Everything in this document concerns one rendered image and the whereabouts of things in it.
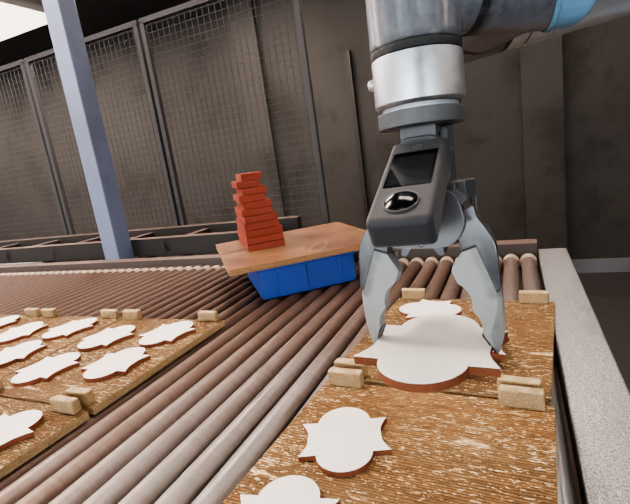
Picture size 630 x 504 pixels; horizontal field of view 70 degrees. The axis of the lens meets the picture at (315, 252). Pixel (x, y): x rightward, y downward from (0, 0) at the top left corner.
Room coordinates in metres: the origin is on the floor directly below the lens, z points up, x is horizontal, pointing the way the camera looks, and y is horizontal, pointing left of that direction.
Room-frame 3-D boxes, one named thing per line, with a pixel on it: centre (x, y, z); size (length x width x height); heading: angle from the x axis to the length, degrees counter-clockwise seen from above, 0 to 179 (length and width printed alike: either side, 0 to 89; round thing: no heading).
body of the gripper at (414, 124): (0.40, -0.11, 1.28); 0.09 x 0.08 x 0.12; 151
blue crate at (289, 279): (1.45, 0.07, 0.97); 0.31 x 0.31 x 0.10; 15
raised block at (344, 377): (0.69, -0.02, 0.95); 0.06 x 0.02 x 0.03; 61
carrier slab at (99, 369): (1.00, 0.50, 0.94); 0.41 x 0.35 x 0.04; 155
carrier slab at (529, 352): (0.82, -0.25, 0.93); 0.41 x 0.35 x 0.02; 150
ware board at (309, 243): (1.52, 0.07, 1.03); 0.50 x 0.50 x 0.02; 15
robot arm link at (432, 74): (0.40, -0.10, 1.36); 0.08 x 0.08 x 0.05
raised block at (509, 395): (0.56, -0.26, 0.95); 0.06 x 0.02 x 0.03; 61
